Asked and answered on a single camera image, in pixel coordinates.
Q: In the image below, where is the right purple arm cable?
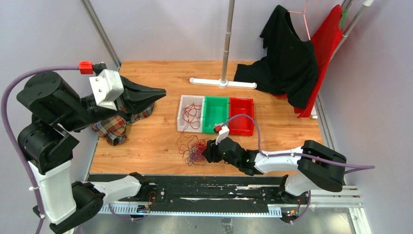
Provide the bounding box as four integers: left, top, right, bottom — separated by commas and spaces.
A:
213, 114, 375, 175

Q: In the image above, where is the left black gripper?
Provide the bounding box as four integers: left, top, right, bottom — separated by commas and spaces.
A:
63, 71, 169, 128

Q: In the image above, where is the red purple wire bundle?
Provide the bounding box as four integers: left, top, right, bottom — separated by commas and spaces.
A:
176, 126, 210, 167

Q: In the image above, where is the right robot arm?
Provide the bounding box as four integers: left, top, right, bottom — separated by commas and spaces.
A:
202, 137, 347, 203

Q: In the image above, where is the white plastic bin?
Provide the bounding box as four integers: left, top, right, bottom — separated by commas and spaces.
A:
177, 95, 205, 133

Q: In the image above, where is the green plastic bin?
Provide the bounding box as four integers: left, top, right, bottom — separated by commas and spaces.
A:
202, 96, 229, 134

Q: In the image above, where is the black t-shirt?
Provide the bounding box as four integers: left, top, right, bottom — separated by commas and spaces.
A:
234, 5, 319, 109

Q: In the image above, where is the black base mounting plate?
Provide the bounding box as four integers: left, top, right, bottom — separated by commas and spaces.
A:
87, 175, 307, 214

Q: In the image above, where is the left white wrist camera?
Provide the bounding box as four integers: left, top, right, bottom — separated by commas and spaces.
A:
89, 69, 124, 111

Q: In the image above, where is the green clothes hanger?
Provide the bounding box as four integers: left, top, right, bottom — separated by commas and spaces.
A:
339, 9, 348, 29

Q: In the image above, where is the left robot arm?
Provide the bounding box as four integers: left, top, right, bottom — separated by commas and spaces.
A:
17, 69, 166, 234

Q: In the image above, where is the red t-shirt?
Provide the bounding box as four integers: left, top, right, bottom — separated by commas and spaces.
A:
274, 4, 344, 119

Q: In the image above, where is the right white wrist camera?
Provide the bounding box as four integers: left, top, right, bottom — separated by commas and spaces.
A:
215, 125, 229, 145

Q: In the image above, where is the aluminium frame rail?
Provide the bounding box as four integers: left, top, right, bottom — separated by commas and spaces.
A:
80, 0, 122, 71

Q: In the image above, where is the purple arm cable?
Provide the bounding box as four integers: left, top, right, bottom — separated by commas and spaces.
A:
213, 114, 375, 175
0, 60, 107, 234

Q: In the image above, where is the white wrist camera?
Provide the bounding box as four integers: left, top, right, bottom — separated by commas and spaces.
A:
215, 125, 229, 145
89, 69, 124, 111

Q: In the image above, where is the red plastic bin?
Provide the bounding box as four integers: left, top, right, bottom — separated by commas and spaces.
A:
228, 97, 255, 136

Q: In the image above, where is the pink clothes hanger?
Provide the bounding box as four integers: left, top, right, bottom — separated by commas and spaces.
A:
287, 0, 311, 41

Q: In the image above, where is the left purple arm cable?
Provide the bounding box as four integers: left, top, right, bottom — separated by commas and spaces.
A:
0, 60, 107, 234

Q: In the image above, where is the white garment rack stand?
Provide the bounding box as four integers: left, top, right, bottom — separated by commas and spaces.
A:
189, 0, 257, 90

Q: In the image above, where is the plaid flannel shirt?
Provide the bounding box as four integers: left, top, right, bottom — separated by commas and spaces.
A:
92, 102, 156, 146

